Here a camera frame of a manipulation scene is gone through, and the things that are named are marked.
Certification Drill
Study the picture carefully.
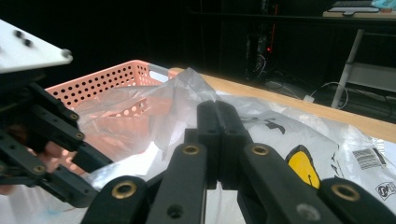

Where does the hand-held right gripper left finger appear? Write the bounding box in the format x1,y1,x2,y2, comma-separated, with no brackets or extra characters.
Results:
184,100,223,190

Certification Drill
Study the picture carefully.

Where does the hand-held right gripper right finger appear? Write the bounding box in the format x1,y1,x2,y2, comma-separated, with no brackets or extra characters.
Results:
216,100,254,191

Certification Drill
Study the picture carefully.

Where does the clear plastic bag yellow face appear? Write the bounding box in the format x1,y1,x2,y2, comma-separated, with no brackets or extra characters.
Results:
73,66,396,224

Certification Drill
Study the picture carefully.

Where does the pink perforated plastic basket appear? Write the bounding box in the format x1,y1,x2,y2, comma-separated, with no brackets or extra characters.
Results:
45,59,181,175

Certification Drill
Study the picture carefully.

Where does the white table board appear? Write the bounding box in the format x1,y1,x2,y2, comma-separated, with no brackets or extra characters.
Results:
0,185,92,224

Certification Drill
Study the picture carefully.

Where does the white-framed desk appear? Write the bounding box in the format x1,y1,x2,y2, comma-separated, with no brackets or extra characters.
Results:
321,8,396,110

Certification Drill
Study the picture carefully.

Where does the dark keyboard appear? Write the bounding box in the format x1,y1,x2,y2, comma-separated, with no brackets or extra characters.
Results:
331,0,375,8

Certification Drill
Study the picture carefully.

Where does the tangle of black cables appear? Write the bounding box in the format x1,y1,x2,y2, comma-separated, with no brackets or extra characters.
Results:
246,52,309,97

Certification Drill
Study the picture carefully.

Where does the white looped cable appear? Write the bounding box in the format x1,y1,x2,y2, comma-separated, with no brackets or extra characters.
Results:
309,81,348,110

